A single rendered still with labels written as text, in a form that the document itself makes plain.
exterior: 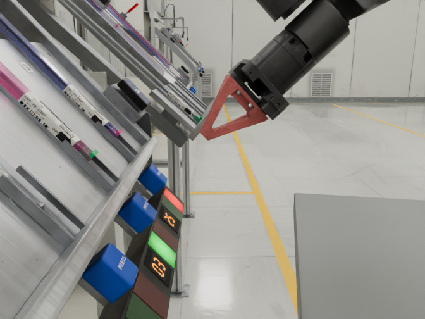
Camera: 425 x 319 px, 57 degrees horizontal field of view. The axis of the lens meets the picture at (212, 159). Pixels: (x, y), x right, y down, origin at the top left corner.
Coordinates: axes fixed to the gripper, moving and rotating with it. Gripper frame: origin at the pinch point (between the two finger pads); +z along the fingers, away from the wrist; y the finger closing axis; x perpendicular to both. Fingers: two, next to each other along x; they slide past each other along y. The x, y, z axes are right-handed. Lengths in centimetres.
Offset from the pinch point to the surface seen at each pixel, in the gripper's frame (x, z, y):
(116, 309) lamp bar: 1.8, 11.1, 22.4
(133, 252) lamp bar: 1.8, 11.8, 12.9
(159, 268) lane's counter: 4.0, 9.9, 15.4
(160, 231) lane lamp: 3.0, 10.0, 9.0
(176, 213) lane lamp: 4.7, 10.1, 1.0
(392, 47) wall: 229, -279, -752
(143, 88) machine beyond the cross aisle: -33, 80, -438
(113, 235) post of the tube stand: 7, 38, -36
